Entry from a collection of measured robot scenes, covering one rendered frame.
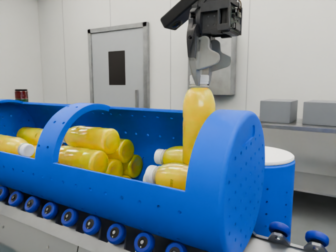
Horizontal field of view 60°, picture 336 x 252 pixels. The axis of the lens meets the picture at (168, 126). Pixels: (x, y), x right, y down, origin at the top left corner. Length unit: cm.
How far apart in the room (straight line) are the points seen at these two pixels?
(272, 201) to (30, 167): 73
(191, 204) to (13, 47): 584
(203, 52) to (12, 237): 72
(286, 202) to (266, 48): 301
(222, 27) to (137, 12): 433
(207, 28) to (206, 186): 29
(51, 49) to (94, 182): 569
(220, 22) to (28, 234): 71
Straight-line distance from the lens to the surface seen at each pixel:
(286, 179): 105
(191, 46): 57
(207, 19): 58
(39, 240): 87
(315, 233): 71
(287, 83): 385
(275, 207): 105
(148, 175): 62
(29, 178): 81
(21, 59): 624
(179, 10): 62
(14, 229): 96
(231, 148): 48
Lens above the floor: 128
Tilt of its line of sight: 8 degrees down
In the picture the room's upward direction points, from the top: straight up
